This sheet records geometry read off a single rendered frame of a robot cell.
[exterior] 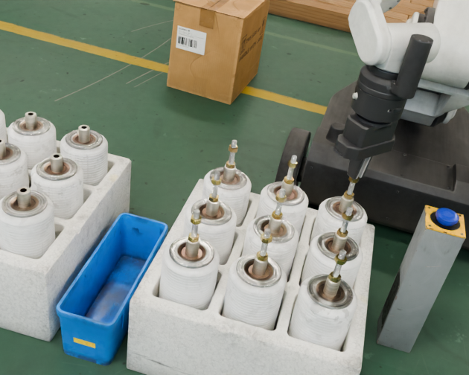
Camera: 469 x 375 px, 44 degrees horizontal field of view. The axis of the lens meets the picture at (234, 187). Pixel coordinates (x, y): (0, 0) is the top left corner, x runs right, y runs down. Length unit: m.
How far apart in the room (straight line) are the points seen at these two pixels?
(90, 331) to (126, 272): 0.25
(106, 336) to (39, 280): 0.15
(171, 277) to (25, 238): 0.27
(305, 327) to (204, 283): 0.18
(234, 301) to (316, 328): 0.14
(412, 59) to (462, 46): 0.32
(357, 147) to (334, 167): 0.40
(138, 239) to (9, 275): 0.31
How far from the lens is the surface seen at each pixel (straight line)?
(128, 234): 1.29
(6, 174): 1.18
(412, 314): 1.21
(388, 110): 1.00
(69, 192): 1.14
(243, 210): 1.18
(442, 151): 1.65
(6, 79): 2.06
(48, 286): 1.08
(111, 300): 1.24
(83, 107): 1.89
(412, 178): 1.44
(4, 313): 1.18
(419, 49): 0.94
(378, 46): 0.95
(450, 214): 1.10
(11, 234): 1.07
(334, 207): 1.15
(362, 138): 1.02
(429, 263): 1.13
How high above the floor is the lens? 0.91
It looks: 35 degrees down
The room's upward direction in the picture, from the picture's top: 10 degrees clockwise
